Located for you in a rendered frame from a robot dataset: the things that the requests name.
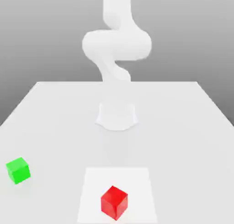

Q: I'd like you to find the small red cube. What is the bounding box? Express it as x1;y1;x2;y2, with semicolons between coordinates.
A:
101;185;128;221

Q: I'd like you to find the small green cube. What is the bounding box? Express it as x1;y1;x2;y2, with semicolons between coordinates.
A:
5;156;31;185

